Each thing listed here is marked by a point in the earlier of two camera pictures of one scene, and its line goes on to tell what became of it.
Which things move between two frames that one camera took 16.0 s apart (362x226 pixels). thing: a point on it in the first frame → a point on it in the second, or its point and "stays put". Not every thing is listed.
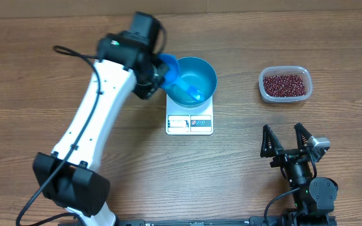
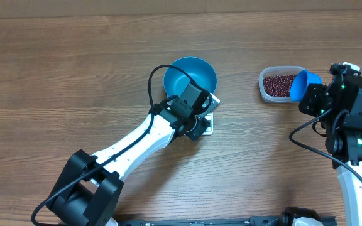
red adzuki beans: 285,85 stays put
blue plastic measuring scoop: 170,64 → 300,83
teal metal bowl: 195,71 stays put
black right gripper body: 285,157 → 313,103
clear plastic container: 285,83 stays put
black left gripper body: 147,86 → 199,129
